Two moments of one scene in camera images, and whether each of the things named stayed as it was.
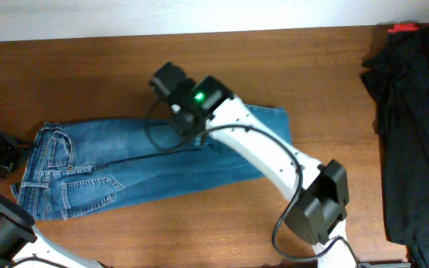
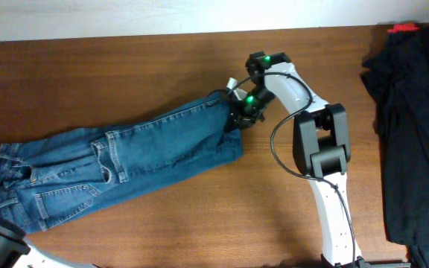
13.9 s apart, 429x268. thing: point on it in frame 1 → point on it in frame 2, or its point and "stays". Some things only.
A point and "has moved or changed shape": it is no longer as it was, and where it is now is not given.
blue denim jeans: (71, 169) has moved or changed shape
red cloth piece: (403, 27) stays
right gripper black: (191, 129) → (240, 112)
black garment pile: (411, 80) stays
